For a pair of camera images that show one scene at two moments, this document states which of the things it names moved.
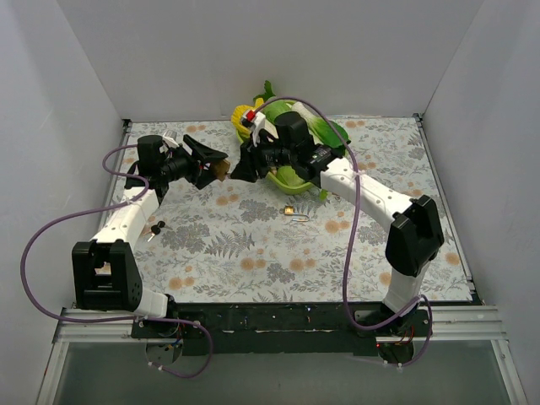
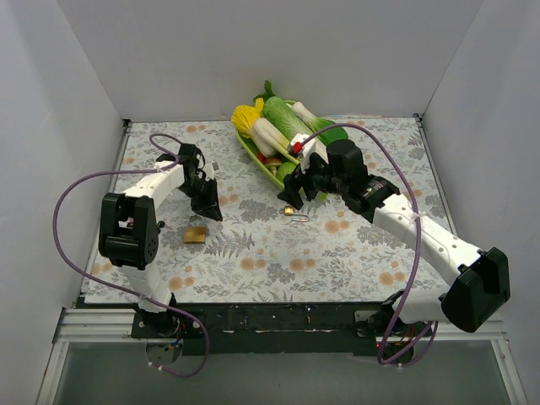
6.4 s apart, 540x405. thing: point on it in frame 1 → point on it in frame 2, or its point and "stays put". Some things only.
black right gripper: (254, 157) → (304, 177)
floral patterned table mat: (272, 240) stays put
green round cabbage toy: (288, 175) stays put
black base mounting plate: (283, 329) stays put
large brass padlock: (222, 169) → (195, 233)
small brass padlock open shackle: (289, 210) stays put
